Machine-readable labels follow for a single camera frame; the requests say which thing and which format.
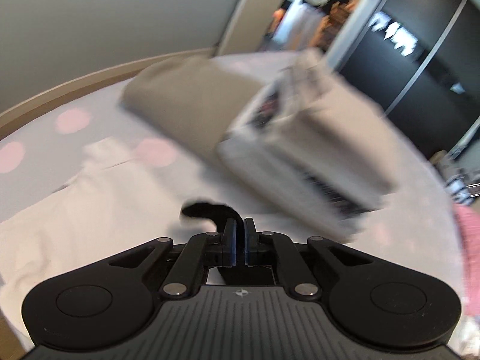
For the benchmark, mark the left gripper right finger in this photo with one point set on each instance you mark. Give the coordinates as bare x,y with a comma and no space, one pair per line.
251,242

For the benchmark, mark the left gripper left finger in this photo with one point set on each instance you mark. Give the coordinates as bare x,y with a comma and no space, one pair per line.
229,243

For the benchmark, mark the grey black raglan shirt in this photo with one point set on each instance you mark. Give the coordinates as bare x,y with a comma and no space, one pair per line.
219,214

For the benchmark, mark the stack of folded clothes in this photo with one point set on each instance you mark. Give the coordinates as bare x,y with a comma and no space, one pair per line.
295,133

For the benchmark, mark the white folded garment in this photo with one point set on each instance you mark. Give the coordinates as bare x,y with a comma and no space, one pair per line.
60,212

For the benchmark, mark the grey pink dotted duvet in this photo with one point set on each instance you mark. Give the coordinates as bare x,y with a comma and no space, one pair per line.
416,228

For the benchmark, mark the pink pillow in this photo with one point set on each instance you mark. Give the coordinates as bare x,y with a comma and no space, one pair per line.
468,223

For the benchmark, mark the black sliding wardrobe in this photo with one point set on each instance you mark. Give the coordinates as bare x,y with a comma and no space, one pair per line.
419,60

